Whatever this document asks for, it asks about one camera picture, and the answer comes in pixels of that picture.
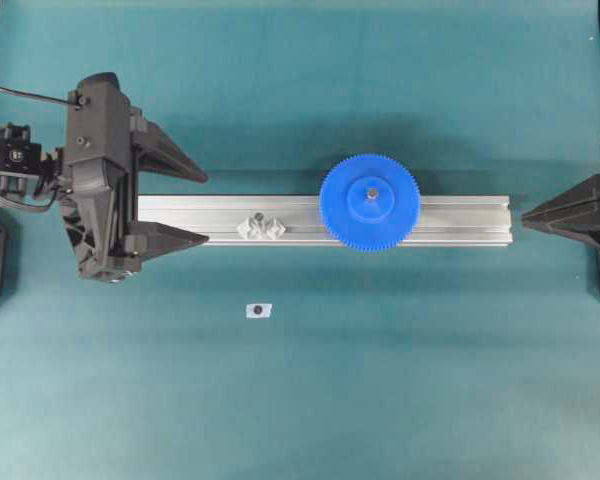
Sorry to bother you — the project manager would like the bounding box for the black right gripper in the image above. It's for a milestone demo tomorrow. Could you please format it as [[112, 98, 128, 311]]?
[[522, 174, 600, 245]]

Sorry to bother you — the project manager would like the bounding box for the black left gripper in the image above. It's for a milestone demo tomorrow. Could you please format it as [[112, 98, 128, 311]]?
[[59, 72, 209, 283]]

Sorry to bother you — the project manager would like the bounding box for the large blue plastic gear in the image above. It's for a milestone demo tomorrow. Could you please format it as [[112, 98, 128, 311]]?
[[319, 153, 421, 252]]

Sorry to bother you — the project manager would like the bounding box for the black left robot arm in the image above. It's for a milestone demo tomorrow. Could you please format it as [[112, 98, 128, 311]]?
[[0, 72, 209, 283]]

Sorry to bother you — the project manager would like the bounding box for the short steel shaft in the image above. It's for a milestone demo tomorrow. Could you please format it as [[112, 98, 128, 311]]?
[[252, 212, 264, 234]]

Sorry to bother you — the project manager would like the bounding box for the clear bracket of short shaft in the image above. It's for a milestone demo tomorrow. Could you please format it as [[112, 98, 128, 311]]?
[[236, 213, 286, 241]]

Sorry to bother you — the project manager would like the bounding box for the long aluminium extrusion rail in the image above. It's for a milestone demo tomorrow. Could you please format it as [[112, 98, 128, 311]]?
[[138, 195, 513, 247]]

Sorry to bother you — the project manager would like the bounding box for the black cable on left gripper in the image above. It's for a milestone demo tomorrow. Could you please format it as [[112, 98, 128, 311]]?
[[0, 83, 79, 107]]

